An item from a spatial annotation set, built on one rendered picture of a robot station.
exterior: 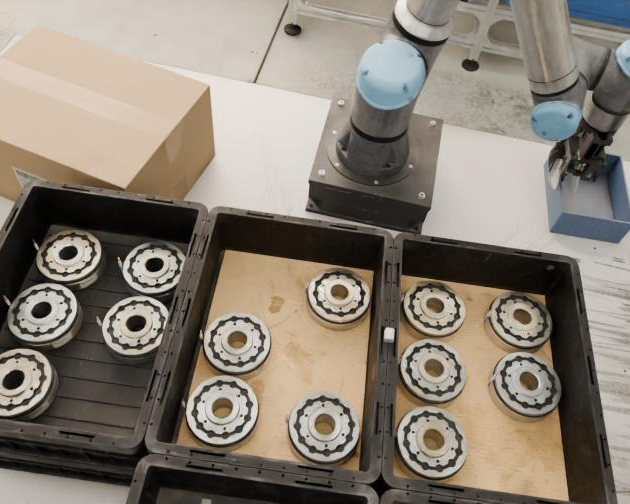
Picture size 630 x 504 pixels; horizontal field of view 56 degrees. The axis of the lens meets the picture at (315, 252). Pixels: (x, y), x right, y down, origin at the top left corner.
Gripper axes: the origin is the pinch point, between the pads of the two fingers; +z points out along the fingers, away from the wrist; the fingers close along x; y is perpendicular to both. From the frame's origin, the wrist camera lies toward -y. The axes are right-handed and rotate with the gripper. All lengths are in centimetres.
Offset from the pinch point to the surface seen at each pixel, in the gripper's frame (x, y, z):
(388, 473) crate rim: -34, 73, -18
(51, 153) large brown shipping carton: -97, 28, -14
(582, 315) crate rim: -6.9, 44.8, -17.6
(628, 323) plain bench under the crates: 14.1, 29.6, 5.3
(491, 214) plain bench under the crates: -12.7, 7.7, 5.4
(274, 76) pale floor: -82, -111, 75
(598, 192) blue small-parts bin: 12.0, -3.9, 4.9
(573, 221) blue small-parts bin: 3.0, 10.0, 0.6
